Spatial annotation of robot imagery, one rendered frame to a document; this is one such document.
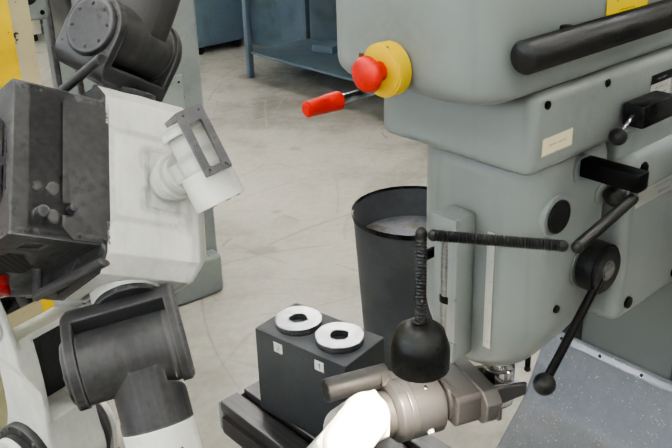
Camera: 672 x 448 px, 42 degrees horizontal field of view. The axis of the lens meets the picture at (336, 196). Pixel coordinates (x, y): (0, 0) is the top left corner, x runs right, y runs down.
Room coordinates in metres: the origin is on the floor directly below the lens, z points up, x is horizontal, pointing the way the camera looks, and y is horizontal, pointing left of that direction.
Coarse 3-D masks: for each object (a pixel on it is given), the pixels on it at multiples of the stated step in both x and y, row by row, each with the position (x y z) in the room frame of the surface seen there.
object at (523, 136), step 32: (640, 64) 1.05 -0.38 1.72; (416, 96) 1.03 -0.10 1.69; (544, 96) 0.92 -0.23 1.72; (576, 96) 0.96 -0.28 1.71; (608, 96) 1.00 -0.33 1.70; (416, 128) 1.03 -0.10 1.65; (448, 128) 0.99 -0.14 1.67; (480, 128) 0.96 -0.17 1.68; (512, 128) 0.92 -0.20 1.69; (544, 128) 0.92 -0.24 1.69; (576, 128) 0.96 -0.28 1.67; (608, 128) 1.01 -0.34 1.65; (480, 160) 0.96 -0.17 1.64; (512, 160) 0.92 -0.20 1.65; (544, 160) 0.92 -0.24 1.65
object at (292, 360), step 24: (288, 312) 1.45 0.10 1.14; (312, 312) 1.45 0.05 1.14; (264, 336) 1.40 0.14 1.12; (288, 336) 1.38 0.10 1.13; (312, 336) 1.38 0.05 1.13; (336, 336) 1.38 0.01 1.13; (360, 336) 1.36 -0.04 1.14; (264, 360) 1.41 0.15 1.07; (288, 360) 1.37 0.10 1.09; (312, 360) 1.33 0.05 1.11; (336, 360) 1.30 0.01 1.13; (360, 360) 1.31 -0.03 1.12; (264, 384) 1.41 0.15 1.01; (288, 384) 1.37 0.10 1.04; (312, 384) 1.33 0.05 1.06; (264, 408) 1.41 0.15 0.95; (288, 408) 1.37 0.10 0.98; (312, 408) 1.33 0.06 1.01; (312, 432) 1.33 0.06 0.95
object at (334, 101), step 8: (320, 96) 0.99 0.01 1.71; (328, 96) 0.99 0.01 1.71; (336, 96) 1.00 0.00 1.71; (344, 96) 1.01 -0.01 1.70; (352, 96) 1.02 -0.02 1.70; (360, 96) 1.03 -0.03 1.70; (368, 96) 1.04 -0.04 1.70; (304, 104) 0.98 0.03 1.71; (312, 104) 0.97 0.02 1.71; (320, 104) 0.98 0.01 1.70; (328, 104) 0.99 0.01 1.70; (336, 104) 0.99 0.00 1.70; (344, 104) 1.00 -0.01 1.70; (304, 112) 0.98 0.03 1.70; (312, 112) 0.97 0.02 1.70; (320, 112) 0.98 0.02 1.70; (328, 112) 0.99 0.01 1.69
